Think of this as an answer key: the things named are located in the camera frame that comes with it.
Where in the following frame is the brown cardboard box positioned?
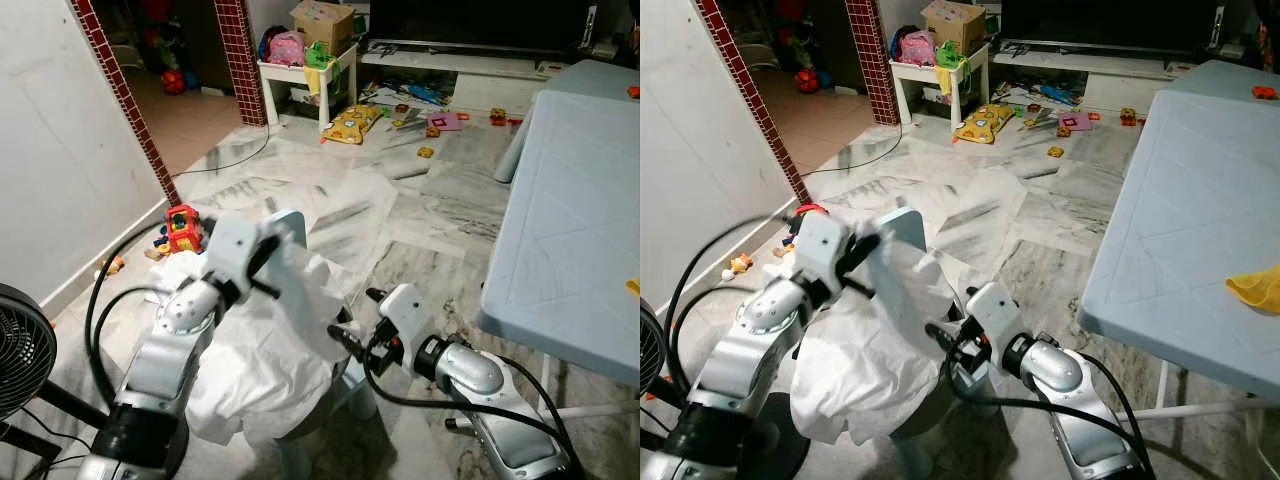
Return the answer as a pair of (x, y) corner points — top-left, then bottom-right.
(290, 0), (356, 51)
(920, 0), (986, 56)

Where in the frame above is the pale blue kids chair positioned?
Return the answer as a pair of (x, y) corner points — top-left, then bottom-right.
(262, 208), (379, 480)
(880, 207), (991, 480)

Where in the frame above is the white television stand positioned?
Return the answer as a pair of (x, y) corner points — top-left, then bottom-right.
(990, 40), (1251, 113)
(358, 40), (621, 111)

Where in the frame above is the red brick pillar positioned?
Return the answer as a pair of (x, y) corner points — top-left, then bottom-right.
(843, 0), (901, 128)
(213, 0), (269, 128)

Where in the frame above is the white side table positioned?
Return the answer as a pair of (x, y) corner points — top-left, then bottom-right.
(888, 45), (991, 129)
(257, 45), (359, 129)

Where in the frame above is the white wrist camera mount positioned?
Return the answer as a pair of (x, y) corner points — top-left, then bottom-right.
(205, 213), (263, 291)
(380, 283), (433, 346)
(965, 283), (1023, 351)
(795, 212), (856, 291)

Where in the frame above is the thin floor cord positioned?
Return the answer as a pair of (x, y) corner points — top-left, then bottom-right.
(800, 125), (904, 181)
(170, 125), (273, 181)

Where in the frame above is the yellow cartoon cushion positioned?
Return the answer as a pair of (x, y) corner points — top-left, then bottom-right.
(952, 103), (1016, 146)
(322, 103), (386, 146)

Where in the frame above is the white folding table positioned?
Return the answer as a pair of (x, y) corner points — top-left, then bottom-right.
(1078, 60), (1280, 421)
(475, 60), (641, 431)

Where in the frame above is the black flat television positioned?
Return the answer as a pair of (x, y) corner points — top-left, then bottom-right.
(1000, 0), (1226, 53)
(368, 0), (601, 53)

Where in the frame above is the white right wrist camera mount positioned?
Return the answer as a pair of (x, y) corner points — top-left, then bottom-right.
(380, 283), (433, 346)
(965, 283), (1023, 351)

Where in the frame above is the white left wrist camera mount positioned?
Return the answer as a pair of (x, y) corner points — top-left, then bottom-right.
(205, 213), (263, 291)
(795, 212), (856, 291)

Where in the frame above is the white shirt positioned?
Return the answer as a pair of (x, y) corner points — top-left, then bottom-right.
(790, 215), (991, 446)
(150, 215), (381, 446)

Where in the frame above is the pink backpack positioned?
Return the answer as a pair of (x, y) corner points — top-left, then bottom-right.
(897, 28), (939, 69)
(262, 28), (309, 69)

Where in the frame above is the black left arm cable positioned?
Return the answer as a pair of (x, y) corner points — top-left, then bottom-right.
(85, 220), (201, 411)
(660, 215), (801, 411)

